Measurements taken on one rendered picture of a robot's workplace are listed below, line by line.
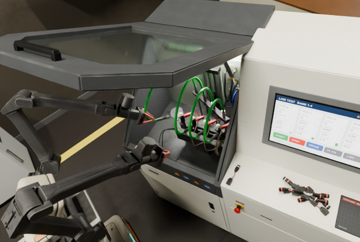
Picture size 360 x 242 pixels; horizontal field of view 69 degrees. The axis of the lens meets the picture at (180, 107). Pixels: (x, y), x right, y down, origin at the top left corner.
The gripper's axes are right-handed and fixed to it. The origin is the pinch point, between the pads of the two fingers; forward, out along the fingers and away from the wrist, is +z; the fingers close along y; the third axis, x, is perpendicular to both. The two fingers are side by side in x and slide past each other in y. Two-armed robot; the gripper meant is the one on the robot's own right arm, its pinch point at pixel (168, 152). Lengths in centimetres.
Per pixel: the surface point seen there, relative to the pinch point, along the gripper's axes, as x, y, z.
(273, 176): -39, 2, 39
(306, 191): -55, 5, 39
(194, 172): -4.2, -15.3, 24.5
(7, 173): 168, -125, -10
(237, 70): 1, 45, 37
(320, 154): -53, 24, 38
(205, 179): -11.7, -14.6, 25.3
